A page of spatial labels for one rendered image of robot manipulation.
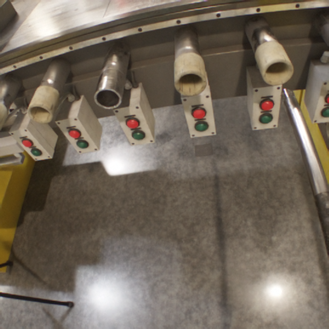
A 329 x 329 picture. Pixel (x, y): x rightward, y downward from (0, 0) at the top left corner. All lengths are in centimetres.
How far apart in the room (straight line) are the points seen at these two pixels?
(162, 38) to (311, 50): 37
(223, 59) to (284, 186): 84
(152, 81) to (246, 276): 87
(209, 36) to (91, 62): 31
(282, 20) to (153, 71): 34
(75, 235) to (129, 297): 45
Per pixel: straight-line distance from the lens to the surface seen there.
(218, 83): 76
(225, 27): 70
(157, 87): 76
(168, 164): 150
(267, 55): 56
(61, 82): 72
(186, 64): 55
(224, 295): 121
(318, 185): 40
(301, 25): 75
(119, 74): 61
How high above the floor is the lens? 120
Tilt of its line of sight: 53 degrees down
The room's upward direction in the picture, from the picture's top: 24 degrees counter-clockwise
